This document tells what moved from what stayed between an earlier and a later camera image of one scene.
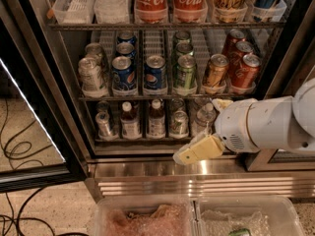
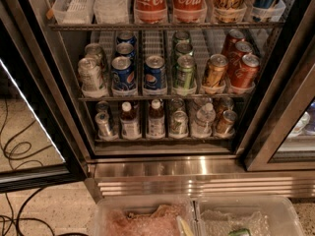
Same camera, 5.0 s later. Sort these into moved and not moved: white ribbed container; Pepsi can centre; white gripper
Moved: white gripper
Not moved: Pepsi can centre; white ribbed container
